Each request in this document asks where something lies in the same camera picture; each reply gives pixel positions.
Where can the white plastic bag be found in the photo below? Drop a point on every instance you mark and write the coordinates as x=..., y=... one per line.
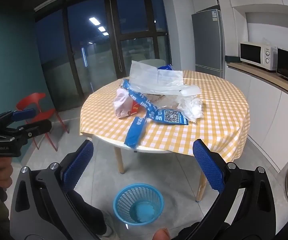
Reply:
x=154, y=80

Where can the grey refrigerator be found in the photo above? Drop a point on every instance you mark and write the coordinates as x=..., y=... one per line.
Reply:
x=207, y=42

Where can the person's left leg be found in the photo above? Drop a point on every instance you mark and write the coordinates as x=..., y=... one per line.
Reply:
x=88, y=212

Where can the pink plastic bag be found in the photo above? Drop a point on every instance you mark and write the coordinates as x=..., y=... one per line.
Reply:
x=121, y=102

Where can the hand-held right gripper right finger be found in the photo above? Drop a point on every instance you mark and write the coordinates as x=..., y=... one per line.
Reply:
x=209, y=167

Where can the white sneaker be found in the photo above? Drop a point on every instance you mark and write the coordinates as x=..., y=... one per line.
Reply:
x=107, y=226

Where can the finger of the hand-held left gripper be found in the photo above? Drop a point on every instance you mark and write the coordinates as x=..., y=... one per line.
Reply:
x=38, y=126
x=23, y=114

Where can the person's right leg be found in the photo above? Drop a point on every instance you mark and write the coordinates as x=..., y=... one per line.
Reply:
x=191, y=231

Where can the blue plastic bag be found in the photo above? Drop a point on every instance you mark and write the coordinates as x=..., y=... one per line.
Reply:
x=166, y=67

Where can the person's leg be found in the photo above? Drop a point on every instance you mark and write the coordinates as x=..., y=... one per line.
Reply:
x=191, y=231
x=88, y=212

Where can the red chair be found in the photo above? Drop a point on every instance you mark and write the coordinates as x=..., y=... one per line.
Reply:
x=31, y=100

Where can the blue plastic waste basket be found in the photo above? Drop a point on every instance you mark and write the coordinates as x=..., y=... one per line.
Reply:
x=124, y=197

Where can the white microwave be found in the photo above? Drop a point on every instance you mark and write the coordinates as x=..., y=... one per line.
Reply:
x=254, y=52

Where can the blue printed packaging bag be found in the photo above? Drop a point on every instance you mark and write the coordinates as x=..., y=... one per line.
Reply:
x=171, y=116

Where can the pale green chair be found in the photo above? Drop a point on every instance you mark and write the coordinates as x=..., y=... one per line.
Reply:
x=154, y=62

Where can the yellow checkered tablecloth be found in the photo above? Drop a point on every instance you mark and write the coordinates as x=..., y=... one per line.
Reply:
x=209, y=120

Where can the white cabinet with wooden counter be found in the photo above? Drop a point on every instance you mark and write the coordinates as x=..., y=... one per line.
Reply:
x=266, y=100

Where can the blue snack packet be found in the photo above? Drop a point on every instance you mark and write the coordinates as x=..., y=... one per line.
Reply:
x=135, y=132

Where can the person's right hand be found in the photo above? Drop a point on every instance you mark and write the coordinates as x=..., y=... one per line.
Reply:
x=161, y=235

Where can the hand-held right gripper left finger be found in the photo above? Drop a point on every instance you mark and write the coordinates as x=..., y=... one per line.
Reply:
x=80, y=162

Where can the clear plastic bag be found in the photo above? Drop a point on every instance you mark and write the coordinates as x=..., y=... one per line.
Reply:
x=192, y=110

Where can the large dark window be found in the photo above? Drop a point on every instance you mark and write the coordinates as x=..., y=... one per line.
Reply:
x=96, y=55

